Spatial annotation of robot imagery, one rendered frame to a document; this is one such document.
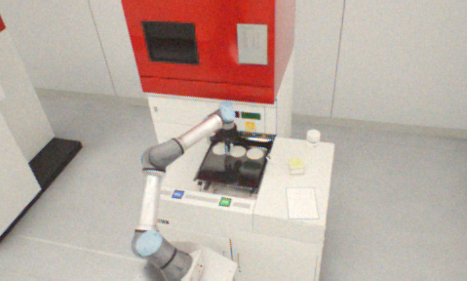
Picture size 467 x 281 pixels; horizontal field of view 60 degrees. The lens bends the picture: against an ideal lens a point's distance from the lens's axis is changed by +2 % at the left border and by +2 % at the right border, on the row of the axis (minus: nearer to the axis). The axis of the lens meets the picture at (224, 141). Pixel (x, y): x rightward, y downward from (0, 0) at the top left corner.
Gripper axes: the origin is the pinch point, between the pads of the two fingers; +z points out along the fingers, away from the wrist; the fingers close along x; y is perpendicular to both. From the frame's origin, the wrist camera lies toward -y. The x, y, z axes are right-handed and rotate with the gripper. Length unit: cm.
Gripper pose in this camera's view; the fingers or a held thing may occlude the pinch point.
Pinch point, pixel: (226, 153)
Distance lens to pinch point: 241.5
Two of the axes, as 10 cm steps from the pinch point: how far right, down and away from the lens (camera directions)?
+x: -4.2, -5.5, 7.2
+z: 0.7, 7.7, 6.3
